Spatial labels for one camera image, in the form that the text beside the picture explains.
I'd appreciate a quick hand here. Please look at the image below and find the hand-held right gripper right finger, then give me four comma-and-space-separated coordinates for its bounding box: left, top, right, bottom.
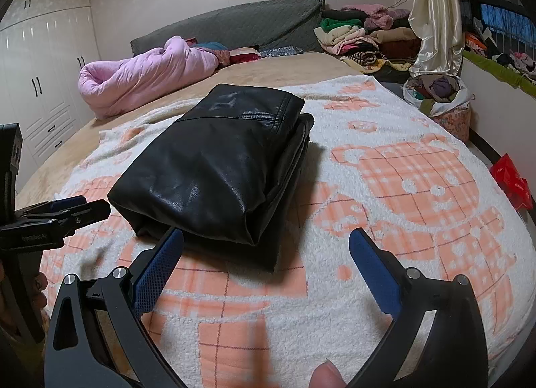
349, 228, 490, 388

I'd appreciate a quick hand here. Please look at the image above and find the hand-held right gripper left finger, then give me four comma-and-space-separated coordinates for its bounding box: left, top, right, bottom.
44, 227, 187, 388

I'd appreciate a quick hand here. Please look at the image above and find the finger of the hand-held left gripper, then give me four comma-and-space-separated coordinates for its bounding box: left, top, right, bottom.
17, 196, 86, 220
63, 199, 112, 226

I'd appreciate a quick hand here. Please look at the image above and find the black leather jacket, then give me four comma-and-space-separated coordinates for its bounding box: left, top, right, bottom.
108, 83, 316, 273

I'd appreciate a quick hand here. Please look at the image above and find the stack of folded clothes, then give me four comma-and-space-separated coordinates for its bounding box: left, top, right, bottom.
314, 3, 419, 72

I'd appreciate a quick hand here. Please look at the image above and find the heap of colourful clothes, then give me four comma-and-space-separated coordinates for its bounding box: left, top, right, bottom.
464, 17, 536, 74

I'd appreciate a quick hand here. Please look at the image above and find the person's left hand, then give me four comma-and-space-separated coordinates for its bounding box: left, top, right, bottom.
32, 271, 49, 310

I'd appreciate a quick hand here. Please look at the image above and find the person's right hand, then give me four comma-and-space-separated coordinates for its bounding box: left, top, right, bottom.
309, 361, 348, 388

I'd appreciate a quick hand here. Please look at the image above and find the white orange printed blanket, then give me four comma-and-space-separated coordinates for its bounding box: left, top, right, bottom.
40, 74, 536, 388

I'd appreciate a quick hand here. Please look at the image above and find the white wardrobe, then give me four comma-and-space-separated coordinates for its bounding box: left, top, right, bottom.
0, 0, 101, 194

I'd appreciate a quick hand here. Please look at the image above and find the pink quilt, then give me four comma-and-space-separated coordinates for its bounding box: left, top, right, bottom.
77, 35, 220, 121

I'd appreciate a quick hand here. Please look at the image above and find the red packet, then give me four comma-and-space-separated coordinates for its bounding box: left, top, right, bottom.
489, 152, 533, 210

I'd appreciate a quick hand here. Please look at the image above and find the teal cloth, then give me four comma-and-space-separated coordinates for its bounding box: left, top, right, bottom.
195, 40, 230, 54

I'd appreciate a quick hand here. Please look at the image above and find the red cloth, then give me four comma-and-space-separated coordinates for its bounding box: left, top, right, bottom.
228, 48, 261, 65

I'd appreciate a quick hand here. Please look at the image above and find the grey padded headboard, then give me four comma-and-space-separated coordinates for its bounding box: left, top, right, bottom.
131, 0, 326, 58

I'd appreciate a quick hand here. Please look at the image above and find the green ledge cover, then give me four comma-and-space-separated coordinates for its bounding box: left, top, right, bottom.
463, 49, 536, 100

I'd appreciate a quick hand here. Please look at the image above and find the blue patterned cloth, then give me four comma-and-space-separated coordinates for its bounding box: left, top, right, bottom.
259, 45, 304, 59

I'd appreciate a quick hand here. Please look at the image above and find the cream satin curtain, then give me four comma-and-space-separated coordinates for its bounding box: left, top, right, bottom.
408, 0, 463, 79

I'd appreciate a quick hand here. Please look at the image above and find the dark window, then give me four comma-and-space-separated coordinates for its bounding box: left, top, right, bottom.
448, 0, 536, 49

